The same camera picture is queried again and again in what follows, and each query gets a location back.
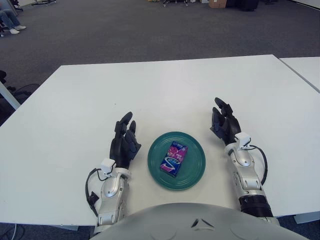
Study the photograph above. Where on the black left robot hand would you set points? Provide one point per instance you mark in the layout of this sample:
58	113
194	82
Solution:
122	150

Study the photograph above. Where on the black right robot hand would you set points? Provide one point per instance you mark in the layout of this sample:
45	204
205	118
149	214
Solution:
231	127

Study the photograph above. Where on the purple gum box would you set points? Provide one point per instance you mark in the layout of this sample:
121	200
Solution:
173	158

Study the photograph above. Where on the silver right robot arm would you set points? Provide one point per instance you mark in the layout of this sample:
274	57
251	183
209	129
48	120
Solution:
247	175

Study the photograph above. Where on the green round plate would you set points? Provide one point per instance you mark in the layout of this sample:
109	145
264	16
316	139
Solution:
195	162

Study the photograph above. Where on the grey robot torso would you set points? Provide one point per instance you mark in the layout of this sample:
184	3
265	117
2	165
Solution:
162	222

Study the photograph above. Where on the white neighbouring table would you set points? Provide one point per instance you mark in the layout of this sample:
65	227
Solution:
305	70

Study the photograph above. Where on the black office chair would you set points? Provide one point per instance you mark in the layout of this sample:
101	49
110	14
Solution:
25	89

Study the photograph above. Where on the white table foot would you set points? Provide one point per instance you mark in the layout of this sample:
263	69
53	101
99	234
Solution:
307	218

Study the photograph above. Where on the black cabinet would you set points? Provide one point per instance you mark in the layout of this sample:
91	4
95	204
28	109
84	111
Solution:
250	5

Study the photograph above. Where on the white slanted table leg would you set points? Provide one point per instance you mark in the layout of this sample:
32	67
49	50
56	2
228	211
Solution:
10	97

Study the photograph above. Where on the brown cardboard box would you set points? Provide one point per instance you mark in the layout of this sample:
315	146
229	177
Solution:
217	3

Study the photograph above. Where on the wheeled cart base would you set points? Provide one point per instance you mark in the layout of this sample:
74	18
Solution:
185	2

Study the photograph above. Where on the seated person in jeans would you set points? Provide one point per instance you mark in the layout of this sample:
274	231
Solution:
8	18

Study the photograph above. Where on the black metal floor frame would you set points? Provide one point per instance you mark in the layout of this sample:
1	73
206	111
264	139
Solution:
45	2

